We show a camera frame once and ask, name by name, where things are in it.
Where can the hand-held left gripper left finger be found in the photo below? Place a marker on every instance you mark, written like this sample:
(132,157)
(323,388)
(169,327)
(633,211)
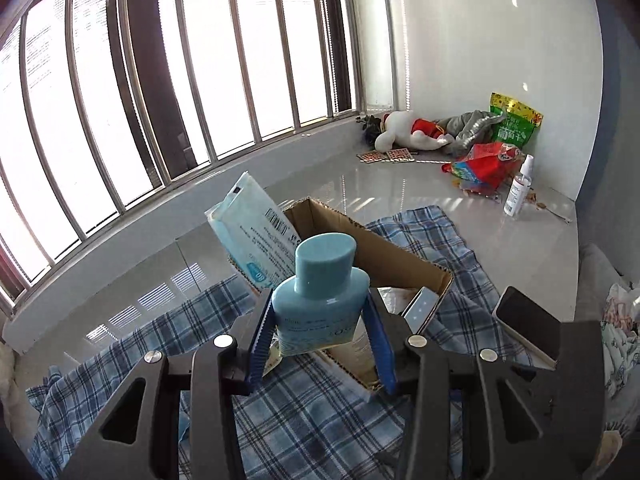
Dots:
(262,340)

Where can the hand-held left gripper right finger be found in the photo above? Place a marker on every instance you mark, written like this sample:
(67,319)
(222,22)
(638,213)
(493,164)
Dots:
(380,350)

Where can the small silver grey box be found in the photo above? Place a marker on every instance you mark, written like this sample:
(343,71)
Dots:
(421,310)

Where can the light blue bottle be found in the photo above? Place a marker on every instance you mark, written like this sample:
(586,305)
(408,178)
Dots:
(320,300)

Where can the white cardboard box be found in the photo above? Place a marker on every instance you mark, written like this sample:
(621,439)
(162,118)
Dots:
(390,260)

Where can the blue wet wipes pack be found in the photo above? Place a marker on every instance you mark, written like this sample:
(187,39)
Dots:
(250,230)

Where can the printed white blanket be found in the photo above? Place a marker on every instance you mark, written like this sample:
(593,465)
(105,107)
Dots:
(620,350)

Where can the smartphone with white case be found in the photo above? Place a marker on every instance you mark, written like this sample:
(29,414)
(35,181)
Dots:
(527,325)

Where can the blue plaid blanket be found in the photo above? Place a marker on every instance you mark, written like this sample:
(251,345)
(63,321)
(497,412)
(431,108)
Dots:
(310,410)

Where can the small brown stick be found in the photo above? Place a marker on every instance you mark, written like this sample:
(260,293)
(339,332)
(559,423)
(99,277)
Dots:
(547,207)

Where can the orange pill blister pack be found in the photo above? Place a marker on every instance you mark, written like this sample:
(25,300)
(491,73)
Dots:
(400,155)
(371,157)

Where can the white spray bottle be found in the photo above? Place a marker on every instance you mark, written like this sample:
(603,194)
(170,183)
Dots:
(517,190)

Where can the red snack bag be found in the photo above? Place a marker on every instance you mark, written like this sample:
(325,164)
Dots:
(485,165)

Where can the dark plush toy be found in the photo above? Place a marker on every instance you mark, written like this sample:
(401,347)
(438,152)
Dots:
(370,127)

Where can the white plush toy red outfit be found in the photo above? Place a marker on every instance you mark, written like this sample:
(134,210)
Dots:
(405,127)

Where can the grey plush toy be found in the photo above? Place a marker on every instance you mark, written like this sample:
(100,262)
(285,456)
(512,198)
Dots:
(470,130)

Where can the green snack bag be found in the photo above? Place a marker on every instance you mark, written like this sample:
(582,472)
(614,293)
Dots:
(515,120)

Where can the barred window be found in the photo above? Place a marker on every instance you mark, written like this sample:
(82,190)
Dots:
(150,60)

